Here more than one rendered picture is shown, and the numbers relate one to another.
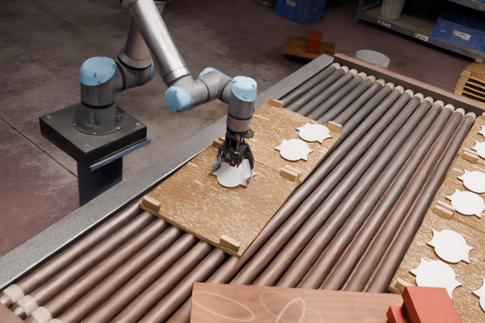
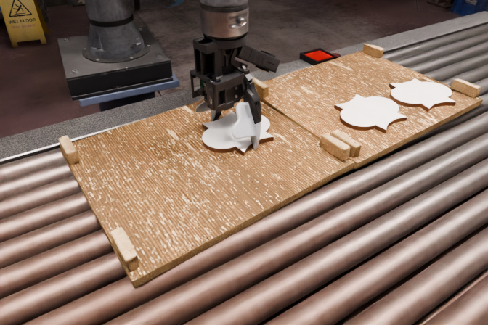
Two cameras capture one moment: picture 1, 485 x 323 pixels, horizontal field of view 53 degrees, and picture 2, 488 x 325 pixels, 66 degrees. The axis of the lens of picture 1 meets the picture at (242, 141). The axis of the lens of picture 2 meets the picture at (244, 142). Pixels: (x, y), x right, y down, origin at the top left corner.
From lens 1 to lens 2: 0.98 m
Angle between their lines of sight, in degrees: 25
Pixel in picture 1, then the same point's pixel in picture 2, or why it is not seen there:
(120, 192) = (62, 130)
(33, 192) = not seen: hidden behind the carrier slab
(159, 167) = (144, 108)
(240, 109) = not seen: outside the picture
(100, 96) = (99, 6)
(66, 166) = not seen: hidden behind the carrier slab
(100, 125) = (105, 50)
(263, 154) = (311, 112)
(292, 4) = (473, 2)
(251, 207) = (229, 188)
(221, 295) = not seen: outside the picture
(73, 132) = (77, 56)
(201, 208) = (141, 173)
